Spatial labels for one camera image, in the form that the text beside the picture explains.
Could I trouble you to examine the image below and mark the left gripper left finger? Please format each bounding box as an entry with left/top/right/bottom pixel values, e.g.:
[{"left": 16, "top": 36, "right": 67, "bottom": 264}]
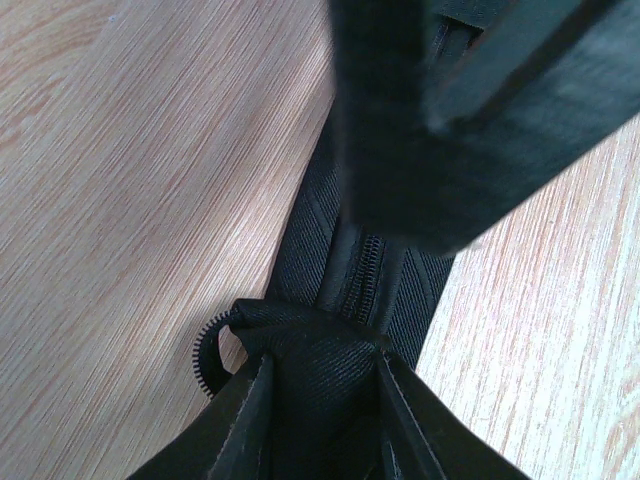
[{"left": 130, "top": 355, "right": 274, "bottom": 479}]

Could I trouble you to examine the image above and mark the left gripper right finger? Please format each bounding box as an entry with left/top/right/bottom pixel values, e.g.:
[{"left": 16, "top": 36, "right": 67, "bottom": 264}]
[{"left": 377, "top": 352, "right": 527, "bottom": 479}]

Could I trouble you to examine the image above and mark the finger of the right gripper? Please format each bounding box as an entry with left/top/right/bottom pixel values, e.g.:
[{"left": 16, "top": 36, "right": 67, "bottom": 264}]
[
  {"left": 329, "top": 1, "right": 623, "bottom": 250},
  {"left": 424, "top": 0, "right": 640, "bottom": 136}
]

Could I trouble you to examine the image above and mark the black necktie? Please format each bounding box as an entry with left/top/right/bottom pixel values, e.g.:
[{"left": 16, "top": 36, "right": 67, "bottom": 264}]
[{"left": 194, "top": 103, "right": 455, "bottom": 479}]

